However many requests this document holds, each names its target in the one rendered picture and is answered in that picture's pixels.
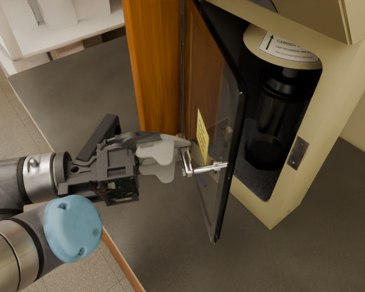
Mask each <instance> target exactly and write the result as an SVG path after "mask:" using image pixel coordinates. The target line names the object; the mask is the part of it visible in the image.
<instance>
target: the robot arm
mask: <svg viewBox="0 0 365 292"><path fill-rule="evenodd" d="M121 133H122V131H121V125H120V122H119V117H118V116H117V115H114V114H106V115H105V117H104V118H103V119H102V121H101V122H100V123H99V125H98V126H97V128H96V129H95V131H94V132H93V134H92V135H91V136H90V138H89V139H88V140H87V142H86V144H85V145H84V146H83V148H82V149H81V150H80V152H79V154H78V155H77V156H76V158H75V159H76V160H75V161H72V158H71V156H70V154H69V153H68V152H67V151H65V152H58V153H55V152H51V153H46V154H39V155H31V156H24V157H19V158H11V159H3V160H0V292H20V291H22V290H23V289H25V288H26V287H28V286H29V285H31V284H32V283H34V282H36V281H37V280H38V279H40V278H41V277H43V276H45V275H46V274H48V273H49V272H51V271H52V270H54V269H55V268H57V267H59V266H60V265H63V264H65V263H69V264H70V263H74V262H77V261H78V260H79V259H81V258H85V257H87V256H89V255H90V254H91V253H92V252H94V251H95V249H96V248H97V247H98V245H99V243H100V241H101V237H102V234H103V223H102V219H101V218H100V213H98V209H97V207H96V206H95V205H94V204H93V203H96V202H102V201H104V202H105V203H106V205H107V206H113V205H119V204H124V203H130V202H136V201H139V197H138V196H139V195H140V194H139V190H138V188H139V181H138V174H143V175H150V174H154V175H156V176H157V177H158V178H159V179H160V180H161V182H163V183H170V182H171V181H173V179H174V170H175V163H176V162H178V161H180V160H181V159H180V154H179V152H178V148H182V147H189V146H192V145H191V142H190V141H188V140H185V139H183V138H179V137H176V136H171V135H168V134H160V133H159V132H148V131H133V132H127V133H124V134H121ZM175 147H177V148H176V149H175ZM135 150H136V155H133V153H134V152H135ZM137 157H138V158H139V159H137ZM131 197H132V199H130V200H124V201H120V202H116V200H118V199H124V198H131ZM42 202H49V203H47V204H44V205H42V206H39V207H36V208H34V209H31V210H29V211H26V212H24V206H25V205H31V204H34V203H42Z"/></svg>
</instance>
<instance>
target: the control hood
mask: <svg viewBox="0 0 365 292"><path fill-rule="evenodd" d="M246 1H249V0H246ZM271 1H272V2H273V4H274V6H275V8H276V10H277V11H278V12H277V13H276V12H274V11H273V10H270V9H267V8H265V7H263V6H261V5H258V4H256V3H254V2H252V1H249V2H251V3H253V4H255V5H258V6H260V7H262V8H264V9H267V10H269V11H271V12H274V13H276V14H278V15H280V16H283V17H285V18H287V19H289V20H292V21H294V22H296V23H298V24H301V25H303V26H305V27H308V28H310V29H312V30H314V31H317V32H319V33H321V34H323V35H326V36H328V37H330V38H333V39H335V40H337V41H339V42H342V43H344V44H346V45H349V46H350V45H353V44H355V43H356V42H358V41H360V40H362V39H363V38H364V36H365V0H271Z"/></svg>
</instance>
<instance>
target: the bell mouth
mask: <svg viewBox="0 0 365 292"><path fill-rule="evenodd" d="M243 41H244V44H245V45H246V47H247V48H248V49H249V50H250V51H251V52H252V53H253V54H255V55H256V56H257V57H259V58H261V59H263V60H265V61H267V62H269V63H272V64H275V65H279V66H282V67H286V68H293V69H298V70H318V69H322V68H323V66H322V62H321V61H320V58H318V56H317V55H315V54H313V53H311V52H309V51H307V50H305V49H303V48H301V47H299V46H297V45H295V44H293V43H291V42H289V41H287V40H285V39H283V38H281V37H279V36H277V35H275V34H273V33H271V32H269V31H267V30H265V29H263V28H260V27H258V26H256V25H254V24H252V23H250V24H249V26H248V27H247V28H246V30H245V32H244V34H243Z"/></svg>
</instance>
